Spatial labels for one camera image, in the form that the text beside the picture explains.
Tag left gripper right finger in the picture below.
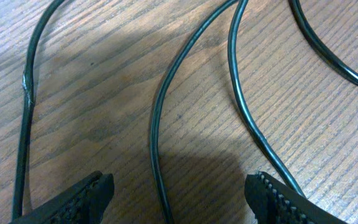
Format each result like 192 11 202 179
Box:
244 172 346 224

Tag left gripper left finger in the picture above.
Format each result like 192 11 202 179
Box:
12 171 114 224

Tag black usb cable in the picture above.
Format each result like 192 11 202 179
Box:
11 0 358 224

